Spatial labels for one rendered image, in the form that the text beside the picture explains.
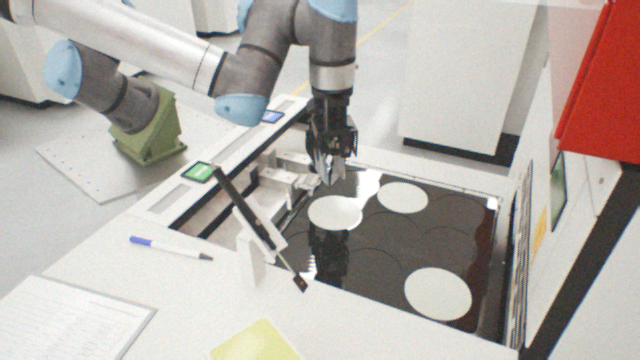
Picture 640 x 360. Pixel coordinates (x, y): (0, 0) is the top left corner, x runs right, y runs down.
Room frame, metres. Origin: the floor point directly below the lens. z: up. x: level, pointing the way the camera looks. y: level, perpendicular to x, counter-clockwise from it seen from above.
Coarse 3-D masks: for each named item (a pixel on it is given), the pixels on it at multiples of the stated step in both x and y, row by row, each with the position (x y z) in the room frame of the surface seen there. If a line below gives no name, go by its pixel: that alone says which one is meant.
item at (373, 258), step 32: (320, 192) 0.65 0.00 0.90; (352, 192) 0.66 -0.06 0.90; (448, 192) 0.65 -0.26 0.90; (384, 224) 0.56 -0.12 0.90; (416, 224) 0.56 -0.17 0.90; (448, 224) 0.56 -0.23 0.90; (480, 224) 0.56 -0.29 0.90; (288, 256) 0.48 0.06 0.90; (320, 256) 0.48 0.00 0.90; (352, 256) 0.48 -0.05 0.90; (384, 256) 0.48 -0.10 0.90; (416, 256) 0.48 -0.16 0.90; (448, 256) 0.48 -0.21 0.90; (480, 256) 0.48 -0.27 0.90; (352, 288) 0.41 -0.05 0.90; (384, 288) 0.41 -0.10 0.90; (480, 288) 0.41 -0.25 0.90; (448, 320) 0.35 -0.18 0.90
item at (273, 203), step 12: (276, 168) 0.77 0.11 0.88; (300, 180) 0.73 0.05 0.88; (252, 192) 0.68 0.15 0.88; (264, 192) 0.68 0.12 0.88; (276, 192) 0.68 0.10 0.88; (300, 192) 0.71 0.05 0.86; (264, 204) 0.64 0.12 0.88; (276, 204) 0.64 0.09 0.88; (276, 216) 0.61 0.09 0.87; (228, 228) 0.57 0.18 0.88; (240, 228) 0.57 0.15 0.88; (216, 240) 0.53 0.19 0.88; (228, 240) 0.53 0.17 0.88
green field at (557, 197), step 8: (560, 160) 0.43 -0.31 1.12; (560, 168) 0.42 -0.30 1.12; (552, 176) 0.44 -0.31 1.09; (560, 176) 0.40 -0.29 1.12; (552, 184) 0.42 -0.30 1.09; (560, 184) 0.39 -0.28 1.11; (552, 192) 0.41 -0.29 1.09; (560, 192) 0.37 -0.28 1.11; (552, 200) 0.39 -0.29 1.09; (560, 200) 0.36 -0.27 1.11; (552, 208) 0.38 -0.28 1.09; (552, 216) 0.36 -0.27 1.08; (552, 224) 0.35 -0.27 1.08
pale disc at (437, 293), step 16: (416, 272) 0.44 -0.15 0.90; (432, 272) 0.44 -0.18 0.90; (448, 272) 0.44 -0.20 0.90; (416, 288) 0.41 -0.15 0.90; (432, 288) 0.41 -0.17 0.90; (448, 288) 0.41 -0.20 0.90; (464, 288) 0.41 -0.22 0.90; (416, 304) 0.38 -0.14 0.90; (432, 304) 0.38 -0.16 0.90; (448, 304) 0.38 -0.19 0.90; (464, 304) 0.38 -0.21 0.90
